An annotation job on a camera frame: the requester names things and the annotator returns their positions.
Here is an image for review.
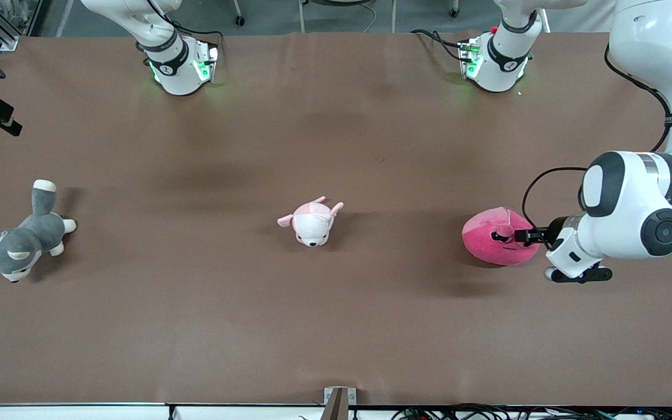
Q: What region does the grey metal table bracket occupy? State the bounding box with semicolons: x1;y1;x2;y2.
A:
324;387;357;420

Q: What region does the black arm base cable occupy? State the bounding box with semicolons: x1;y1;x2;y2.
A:
170;22;224;47
411;29;466;62

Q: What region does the hot pink round plush toy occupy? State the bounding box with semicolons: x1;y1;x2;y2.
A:
462;206;541;268

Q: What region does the black floor cable bundle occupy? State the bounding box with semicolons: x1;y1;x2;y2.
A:
391;402;672;420

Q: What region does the grey white husky plush toy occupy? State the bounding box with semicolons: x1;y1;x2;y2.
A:
0;179;78;284

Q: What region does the black left arm base cable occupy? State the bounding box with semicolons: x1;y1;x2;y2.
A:
411;29;466;62

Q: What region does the brown table cover sheet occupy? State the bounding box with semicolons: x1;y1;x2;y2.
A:
0;32;672;407

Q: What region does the pale pink white plush dog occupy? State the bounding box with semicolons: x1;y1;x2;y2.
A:
277;197;344;247

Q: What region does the black right arm base cable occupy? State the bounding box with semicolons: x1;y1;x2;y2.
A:
170;22;224;47

